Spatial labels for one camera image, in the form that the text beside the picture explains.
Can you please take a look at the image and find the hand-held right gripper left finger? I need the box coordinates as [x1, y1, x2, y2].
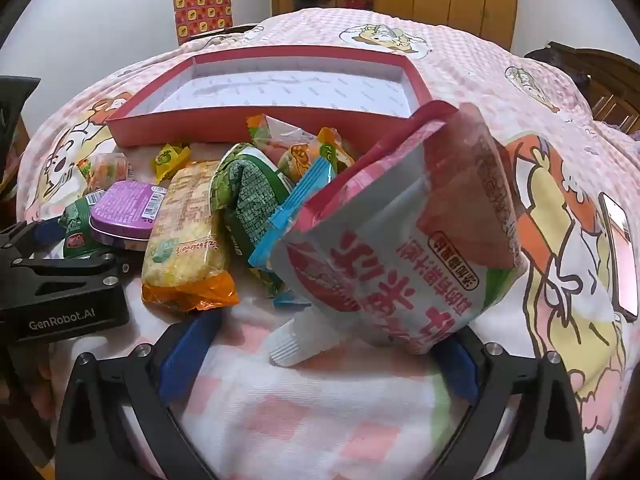
[54, 307, 236, 480]

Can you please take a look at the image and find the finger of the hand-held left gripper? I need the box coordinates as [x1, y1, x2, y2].
[0, 251, 132, 293]
[0, 220, 68, 261]

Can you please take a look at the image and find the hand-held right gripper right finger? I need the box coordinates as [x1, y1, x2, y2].
[415, 327, 586, 480]

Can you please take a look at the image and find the green snack packet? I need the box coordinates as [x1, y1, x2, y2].
[59, 192, 108, 258]
[210, 142, 301, 267]

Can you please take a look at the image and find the purple tin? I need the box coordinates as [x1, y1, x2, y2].
[90, 180, 168, 251]

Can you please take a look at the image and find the orange green candy packet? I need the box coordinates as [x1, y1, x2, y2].
[77, 152, 135, 195]

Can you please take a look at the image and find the orange cracker packet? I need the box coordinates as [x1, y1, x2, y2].
[141, 160, 241, 313]

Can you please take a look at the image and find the yellow candy packet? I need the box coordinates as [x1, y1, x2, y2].
[152, 142, 192, 183]

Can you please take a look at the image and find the pink drink pouch white spout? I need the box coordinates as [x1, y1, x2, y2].
[267, 101, 528, 367]

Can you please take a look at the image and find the light blue candy packet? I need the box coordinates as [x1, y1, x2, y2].
[248, 156, 337, 306]

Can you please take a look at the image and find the white orange candy packet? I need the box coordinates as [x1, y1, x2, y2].
[245, 114, 321, 158]

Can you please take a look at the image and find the red cardboard box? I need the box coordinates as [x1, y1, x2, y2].
[105, 45, 435, 148]

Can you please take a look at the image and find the wooden nightstand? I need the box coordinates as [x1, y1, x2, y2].
[0, 110, 32, 196]

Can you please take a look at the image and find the smartphone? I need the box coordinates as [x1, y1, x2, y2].
[597, 191, 640, 323]

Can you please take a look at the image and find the wooden desk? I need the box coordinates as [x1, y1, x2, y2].
[187, 24, 261, 42]

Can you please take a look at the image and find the pink checked printed blanket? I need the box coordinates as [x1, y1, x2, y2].
[15, 7, 640, 480]

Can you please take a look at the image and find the dark cloth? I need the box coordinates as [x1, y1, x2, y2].
[524, 47, 586, 91]

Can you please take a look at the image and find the dark wooden headboard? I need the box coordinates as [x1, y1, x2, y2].
[525, 41, 640, 133]

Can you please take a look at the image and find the red yellow wall poster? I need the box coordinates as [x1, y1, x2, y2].
[171, 0, 233, 46]

